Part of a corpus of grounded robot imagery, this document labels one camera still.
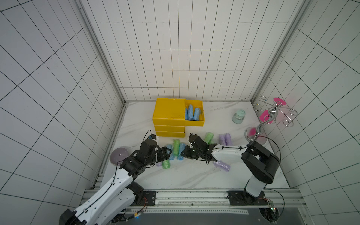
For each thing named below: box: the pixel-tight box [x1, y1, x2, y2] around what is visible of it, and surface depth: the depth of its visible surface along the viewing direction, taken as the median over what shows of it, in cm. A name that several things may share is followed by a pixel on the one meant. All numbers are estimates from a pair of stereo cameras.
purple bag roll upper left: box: [218, 133, 227, 146], surface depth 96 cm
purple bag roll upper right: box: [225, 133, 232, 146], surface depth 96 cm
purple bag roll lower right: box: [213, 160, 232, 173], surface depth 84 cm
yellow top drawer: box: [184, 99, 205, 127], surface depth 91 cm
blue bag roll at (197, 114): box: [193, 107, 202, 121], surface depth 91 cm
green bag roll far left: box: [162, 159, 171, 170], surface depth 85 cm
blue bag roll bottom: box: [184, 107, 189, 121], surface depth 91 cm
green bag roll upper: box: [204, 132, 215, 145], surface depth 97 cm
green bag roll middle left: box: [172, 139, 181, 157], surface depth 92 cm
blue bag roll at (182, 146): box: [177, 142, 186, 161], surface depth 89 cm
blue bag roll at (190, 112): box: [187, 104, 194, 121], surface depth 90 cm
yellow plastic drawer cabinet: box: [152, 97, 186, 138], surface depth 88 cm
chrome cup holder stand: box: [244, 95, 299, 142], surface depth 82 cm
